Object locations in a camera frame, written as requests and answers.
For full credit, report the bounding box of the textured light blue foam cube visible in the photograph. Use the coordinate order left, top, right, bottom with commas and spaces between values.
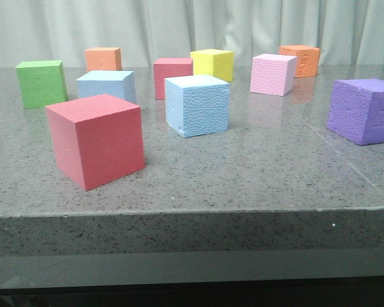
164, 75, 230, 138

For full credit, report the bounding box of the smooth light blue foam cube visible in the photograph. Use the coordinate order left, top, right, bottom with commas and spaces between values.
76, 70, 137, 103

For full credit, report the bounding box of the small red foam cube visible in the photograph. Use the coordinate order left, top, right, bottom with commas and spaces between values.
153, 58, 193, 100

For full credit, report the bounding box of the yellow foam cube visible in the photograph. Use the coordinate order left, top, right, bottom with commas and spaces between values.
190, 49, 234, 83

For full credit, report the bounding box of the large red foam cube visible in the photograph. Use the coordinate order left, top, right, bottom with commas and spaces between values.
45, 94, 145, 191

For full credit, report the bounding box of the light pink foam cube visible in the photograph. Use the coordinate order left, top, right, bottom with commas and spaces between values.
250, 54, 297, 97

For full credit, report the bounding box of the left orange foam cube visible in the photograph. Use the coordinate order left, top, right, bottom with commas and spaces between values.
84, 47, 122, 72

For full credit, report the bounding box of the orange foam cube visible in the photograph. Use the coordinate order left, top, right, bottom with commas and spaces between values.
278, 45, 320, 78
84, 47, 122, 72

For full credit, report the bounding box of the right orange foam cube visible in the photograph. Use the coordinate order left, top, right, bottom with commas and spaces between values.
278, 45, 320, 78

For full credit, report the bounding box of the green foam cube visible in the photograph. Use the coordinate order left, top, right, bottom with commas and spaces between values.
15, 60, 68, 109

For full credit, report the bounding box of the purple foam cube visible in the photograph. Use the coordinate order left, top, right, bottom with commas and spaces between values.
326, 79, 384, 145

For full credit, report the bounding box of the grey-green curtain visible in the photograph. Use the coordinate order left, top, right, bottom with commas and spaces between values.
0, 1, 384, 67

